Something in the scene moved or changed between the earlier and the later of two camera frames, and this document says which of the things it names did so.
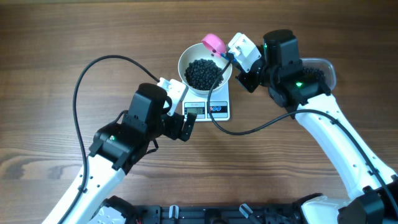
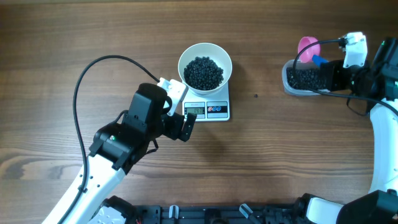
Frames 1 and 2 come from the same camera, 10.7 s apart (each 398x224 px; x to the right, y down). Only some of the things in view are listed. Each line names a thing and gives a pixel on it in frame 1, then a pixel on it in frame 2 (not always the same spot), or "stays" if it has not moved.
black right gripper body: (247, 78) → (336, 74)
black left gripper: (177, 126) stays
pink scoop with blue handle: (216, 45) → (311, 53)
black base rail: (218, 214) stays
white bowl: (201, 51) stays
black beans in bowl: (201, 74) stays
